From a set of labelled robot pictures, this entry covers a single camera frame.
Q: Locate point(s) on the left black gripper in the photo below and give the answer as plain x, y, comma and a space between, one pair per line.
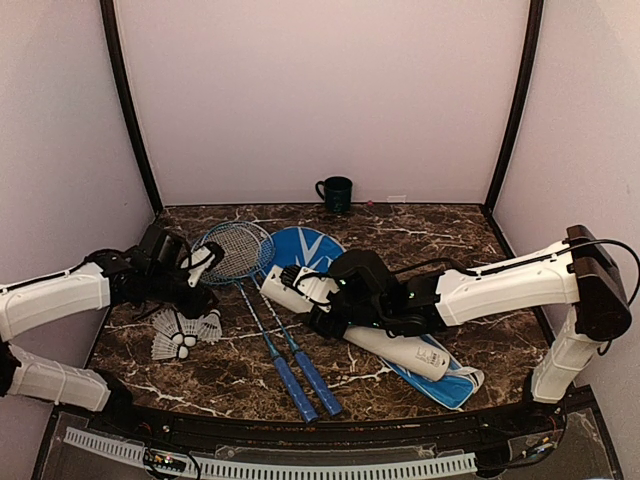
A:
196, 307

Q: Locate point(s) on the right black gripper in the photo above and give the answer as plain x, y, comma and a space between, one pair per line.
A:
323, 326

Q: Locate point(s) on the white shuttlecock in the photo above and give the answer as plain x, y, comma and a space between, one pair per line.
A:
189, 329
209, 327
166, 348
166, 322

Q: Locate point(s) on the white shuttlecock tube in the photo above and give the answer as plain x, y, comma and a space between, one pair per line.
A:
412, 355

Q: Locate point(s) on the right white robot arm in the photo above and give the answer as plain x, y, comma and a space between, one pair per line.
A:
576, 271

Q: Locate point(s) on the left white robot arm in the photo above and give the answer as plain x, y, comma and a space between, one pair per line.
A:
104, 279

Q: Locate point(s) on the blue badminton racket right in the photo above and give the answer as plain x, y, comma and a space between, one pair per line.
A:
248, 250

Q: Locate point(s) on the blue racket bag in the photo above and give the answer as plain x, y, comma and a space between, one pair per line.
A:
314, 250

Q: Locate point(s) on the dark green mug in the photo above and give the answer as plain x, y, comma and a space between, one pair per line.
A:
336, 193

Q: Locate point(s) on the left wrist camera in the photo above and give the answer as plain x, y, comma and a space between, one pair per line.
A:
158, 249

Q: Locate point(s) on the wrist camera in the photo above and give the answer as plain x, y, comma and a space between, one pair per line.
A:
158, 249
362, 274

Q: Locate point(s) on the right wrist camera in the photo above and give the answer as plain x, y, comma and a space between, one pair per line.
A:
362, 274

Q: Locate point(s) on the white slotted cable duct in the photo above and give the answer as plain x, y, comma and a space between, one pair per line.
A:
170, 465

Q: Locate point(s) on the left black frame post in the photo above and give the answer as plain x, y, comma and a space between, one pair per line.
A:
120, 76

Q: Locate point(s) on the black frame post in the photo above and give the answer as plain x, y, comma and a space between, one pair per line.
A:
520, 94
120, 76

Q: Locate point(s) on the right black frame post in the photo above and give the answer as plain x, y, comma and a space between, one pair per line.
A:
520, 94

